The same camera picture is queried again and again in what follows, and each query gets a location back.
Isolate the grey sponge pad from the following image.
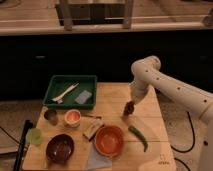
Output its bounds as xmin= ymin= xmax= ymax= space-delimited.
xmin=75 ymin=90 xmax=92 ymax=104

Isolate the small dark metal cup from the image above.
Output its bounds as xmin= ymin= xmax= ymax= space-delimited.
xmin=44 ymin=109 xmax=58 ymax=126

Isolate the orange bowl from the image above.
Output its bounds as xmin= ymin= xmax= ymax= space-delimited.
xmin=95 ymin=125 xmax=124 ymax=157

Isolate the light green cup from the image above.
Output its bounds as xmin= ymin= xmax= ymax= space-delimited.
xmin=26 ymin=128 xmax=43 ymax=146

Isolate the green plastic tray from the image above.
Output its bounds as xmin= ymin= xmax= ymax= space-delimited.
xmin=43 ymin=75 xmax=97 ymax=109

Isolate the dark thin stick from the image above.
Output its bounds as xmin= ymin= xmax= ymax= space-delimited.
xmin=81 ymin=114 xmax=102 ymax=119

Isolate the black bar stand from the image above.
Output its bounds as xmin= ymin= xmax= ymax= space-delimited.
xmin=13 ymin=120 xmax=33 ymax=171

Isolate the grey cloth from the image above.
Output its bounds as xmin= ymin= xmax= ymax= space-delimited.
xmin=85 ymin=145 xmax=112 ymax=171

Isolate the dark purple bowl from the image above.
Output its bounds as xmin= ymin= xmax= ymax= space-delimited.
xmin=46 ymin=134 xmax=74 ymax=164

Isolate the black cable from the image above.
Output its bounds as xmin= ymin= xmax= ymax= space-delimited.
xmin=170 ymin=111 xmax=197 ymax=171

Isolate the small wooden block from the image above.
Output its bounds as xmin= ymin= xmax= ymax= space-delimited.
xmin=83 ymin=119 xmax=104 ymax=140

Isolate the white plastic fork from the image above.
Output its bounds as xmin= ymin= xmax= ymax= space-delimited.
xmin=52 ymin=83 xmax=79 ymax=104

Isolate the wooden frame structure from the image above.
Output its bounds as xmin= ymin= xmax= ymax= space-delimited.
xmin=55 ymin=0 xmax=134 ymax=31

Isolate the green chili pepper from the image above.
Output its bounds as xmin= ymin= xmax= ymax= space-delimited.
xmin=128 ymin=125 xmax=148 ymax=152

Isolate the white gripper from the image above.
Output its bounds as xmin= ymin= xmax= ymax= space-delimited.
xmin=130 ymin=80 xmax=149 ymax=105

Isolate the dark purple grape bunch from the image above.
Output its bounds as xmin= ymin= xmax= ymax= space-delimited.
xmin=123 ymin=101 xmax=134 ymax=116

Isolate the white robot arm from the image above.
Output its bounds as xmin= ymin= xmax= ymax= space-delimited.
xmin=130 ymin=56 xmax=213 ymax=171

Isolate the white cup orange inside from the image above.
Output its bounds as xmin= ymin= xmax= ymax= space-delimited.
xmin=64 ymin=109 xmax=81 ymax=128

